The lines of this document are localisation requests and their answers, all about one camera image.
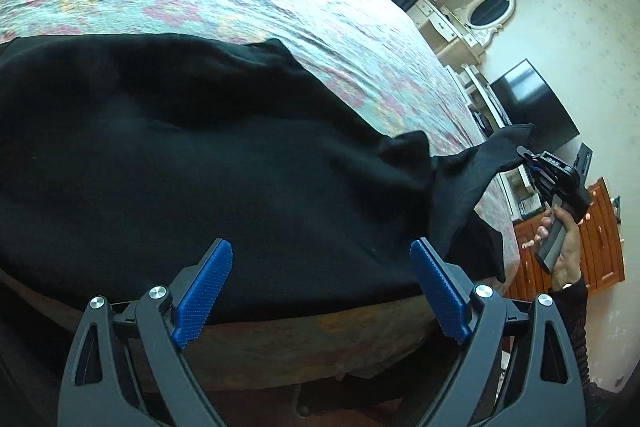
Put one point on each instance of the black flat television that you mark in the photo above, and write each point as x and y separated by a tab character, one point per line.
535	104

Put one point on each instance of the small black box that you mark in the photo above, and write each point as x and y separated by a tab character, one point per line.
583	159

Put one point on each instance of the person's right hand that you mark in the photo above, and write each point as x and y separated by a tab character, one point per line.
567	257

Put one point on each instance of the wooden cabinet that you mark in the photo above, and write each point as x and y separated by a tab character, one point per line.
600	237

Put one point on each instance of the black pants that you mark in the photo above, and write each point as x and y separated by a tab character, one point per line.
200	157

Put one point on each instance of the white vanity dresser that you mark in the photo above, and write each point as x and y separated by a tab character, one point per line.
450	27

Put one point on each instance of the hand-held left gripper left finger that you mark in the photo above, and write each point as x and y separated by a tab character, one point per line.
205	292

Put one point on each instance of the white television shelf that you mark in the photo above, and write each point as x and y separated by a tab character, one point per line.
482	99

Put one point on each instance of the oval white-framed mirror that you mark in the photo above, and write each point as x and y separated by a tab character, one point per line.
491	9

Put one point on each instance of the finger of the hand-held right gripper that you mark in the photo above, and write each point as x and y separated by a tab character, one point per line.
526	155

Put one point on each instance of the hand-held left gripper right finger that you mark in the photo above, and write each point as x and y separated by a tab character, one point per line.
440	292

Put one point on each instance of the person's right forearm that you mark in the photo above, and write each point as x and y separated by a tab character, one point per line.
575	322

